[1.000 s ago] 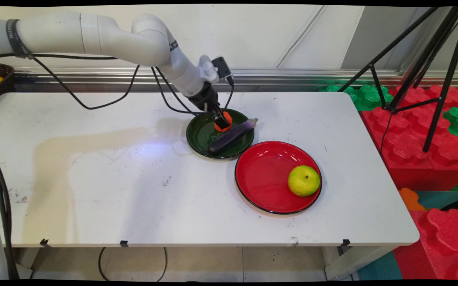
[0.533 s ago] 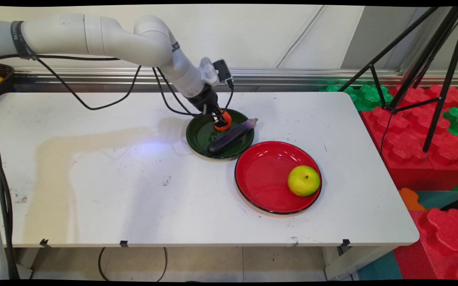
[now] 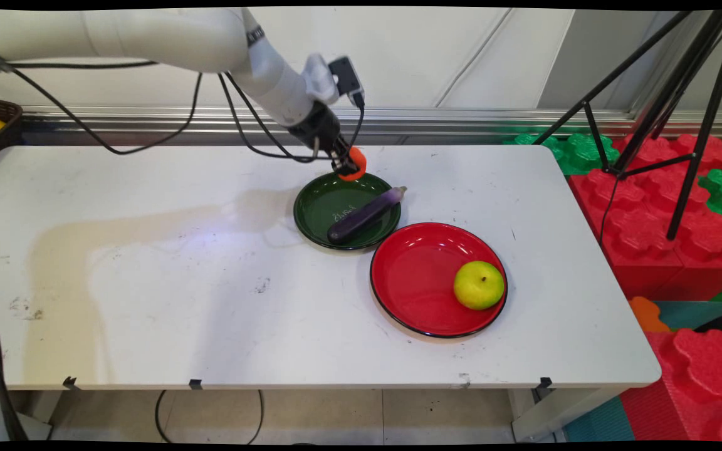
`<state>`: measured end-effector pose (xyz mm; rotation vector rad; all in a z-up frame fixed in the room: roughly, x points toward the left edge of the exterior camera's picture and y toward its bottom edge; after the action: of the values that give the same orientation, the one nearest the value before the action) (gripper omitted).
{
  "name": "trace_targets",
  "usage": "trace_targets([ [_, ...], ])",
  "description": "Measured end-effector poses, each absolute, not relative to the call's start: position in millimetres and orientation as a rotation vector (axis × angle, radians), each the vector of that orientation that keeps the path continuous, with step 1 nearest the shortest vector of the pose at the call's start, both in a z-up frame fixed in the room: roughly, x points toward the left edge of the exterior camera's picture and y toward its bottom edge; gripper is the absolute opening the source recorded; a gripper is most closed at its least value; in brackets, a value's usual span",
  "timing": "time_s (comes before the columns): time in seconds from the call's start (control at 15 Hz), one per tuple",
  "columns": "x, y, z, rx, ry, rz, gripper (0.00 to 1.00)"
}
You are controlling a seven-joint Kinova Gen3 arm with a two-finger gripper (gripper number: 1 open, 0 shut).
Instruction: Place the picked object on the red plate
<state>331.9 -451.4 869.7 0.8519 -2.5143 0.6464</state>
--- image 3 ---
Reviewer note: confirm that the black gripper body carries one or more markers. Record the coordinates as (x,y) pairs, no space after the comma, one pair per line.
(316,128)

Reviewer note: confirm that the yellow-green toy apple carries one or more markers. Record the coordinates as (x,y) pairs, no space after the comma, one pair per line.
(479,285)

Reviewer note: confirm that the red round plate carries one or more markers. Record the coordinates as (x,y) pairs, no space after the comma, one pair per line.
(417,275)

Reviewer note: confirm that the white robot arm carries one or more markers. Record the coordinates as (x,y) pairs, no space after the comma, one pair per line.
(167,41)

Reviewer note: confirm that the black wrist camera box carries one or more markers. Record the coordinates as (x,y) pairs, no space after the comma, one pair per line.
(345,76)

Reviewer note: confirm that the black tripod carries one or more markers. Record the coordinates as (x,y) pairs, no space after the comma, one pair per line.
(680,94)

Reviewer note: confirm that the orange foam piece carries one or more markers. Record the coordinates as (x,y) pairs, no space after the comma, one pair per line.
(648,314)

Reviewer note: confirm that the black table edge clip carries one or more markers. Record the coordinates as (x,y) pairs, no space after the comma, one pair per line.
(195,383)
(70,381)
(545,382)

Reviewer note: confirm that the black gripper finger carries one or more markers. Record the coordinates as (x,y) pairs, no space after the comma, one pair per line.
(338,150)
(350,168)

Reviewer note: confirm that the dark green round plate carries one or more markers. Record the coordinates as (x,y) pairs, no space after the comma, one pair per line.
(323,210)

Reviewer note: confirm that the white table leg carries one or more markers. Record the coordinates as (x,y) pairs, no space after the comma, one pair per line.
(555,413)

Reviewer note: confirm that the purple toy eggplant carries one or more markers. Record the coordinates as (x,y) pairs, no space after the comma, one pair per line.
(364,216)

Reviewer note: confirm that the orange toy pumpkin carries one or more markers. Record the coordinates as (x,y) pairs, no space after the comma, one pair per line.
(357,161)

